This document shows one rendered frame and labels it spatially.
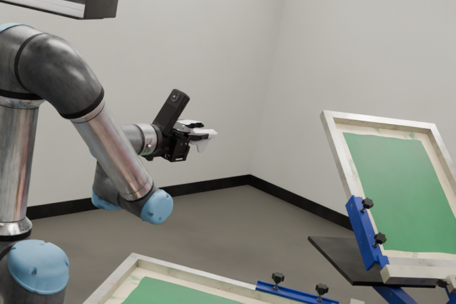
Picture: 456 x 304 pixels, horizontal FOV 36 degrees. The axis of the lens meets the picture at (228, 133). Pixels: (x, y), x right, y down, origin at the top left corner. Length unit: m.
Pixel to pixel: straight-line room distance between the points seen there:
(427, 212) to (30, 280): 1.99
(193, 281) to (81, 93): 1.44
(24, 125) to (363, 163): 1.89
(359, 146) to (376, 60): 3.24
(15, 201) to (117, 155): 0.22
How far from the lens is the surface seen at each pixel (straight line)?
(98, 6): 0.99
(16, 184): 1.46
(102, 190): 1.62
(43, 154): 5.38
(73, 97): 1.31
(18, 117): 1.42
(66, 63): 1.30
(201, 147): 1.79
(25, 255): 1.42
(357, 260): 3.20
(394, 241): 2.84
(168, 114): 1.70
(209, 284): 2.63
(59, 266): 1.41
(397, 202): 2.98
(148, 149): 1.66
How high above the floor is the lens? 2.08
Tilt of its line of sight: 13 degrees down
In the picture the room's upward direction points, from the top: 11 degrees clockwise
